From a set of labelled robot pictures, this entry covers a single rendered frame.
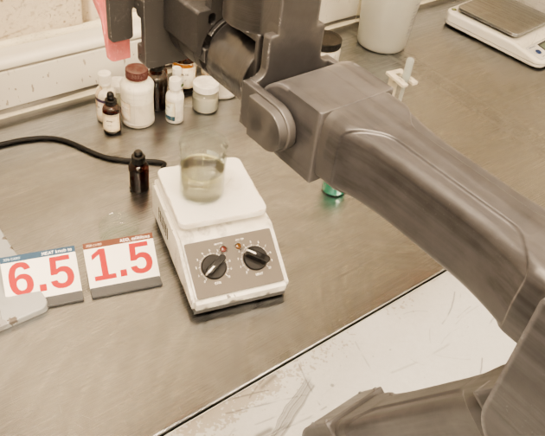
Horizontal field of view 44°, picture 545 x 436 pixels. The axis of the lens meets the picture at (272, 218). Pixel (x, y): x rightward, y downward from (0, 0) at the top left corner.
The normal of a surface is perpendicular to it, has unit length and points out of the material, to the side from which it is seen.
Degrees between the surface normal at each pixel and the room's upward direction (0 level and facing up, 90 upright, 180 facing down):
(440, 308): 0
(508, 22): 0
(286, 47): 89
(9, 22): 90
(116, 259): 40
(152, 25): 89
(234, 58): 62
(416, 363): 0
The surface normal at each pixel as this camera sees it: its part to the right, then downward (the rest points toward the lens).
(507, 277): -0.90, 0.17
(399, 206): -0.80, 0.38
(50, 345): 0.11, -0.74
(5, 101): 0.60, 0.58
